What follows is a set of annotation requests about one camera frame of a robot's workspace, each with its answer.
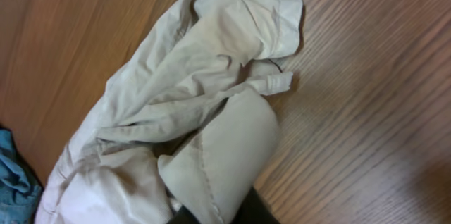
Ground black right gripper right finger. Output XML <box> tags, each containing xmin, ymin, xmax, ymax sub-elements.
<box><xmin>231</xmin><ymin>187</ymin><xmax>280</xmax><ymax>224</ymax></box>

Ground folded blue denim jeans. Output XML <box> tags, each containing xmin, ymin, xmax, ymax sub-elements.
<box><xmin>1</xmin><ymin>128</ymin><xmax>42</xmax><ymax>224</ymax></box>

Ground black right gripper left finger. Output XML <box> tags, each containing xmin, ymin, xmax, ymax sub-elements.
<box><xmin>167</xmin><ymin>206</ymin><xmax>199</xmax><ymax>224</ymax></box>

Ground beige cotton shorts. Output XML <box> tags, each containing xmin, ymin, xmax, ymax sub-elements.
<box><xmin>35</xmin><ymin>0</ymin><xmax>303</xmax><ymax>223</ymax></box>

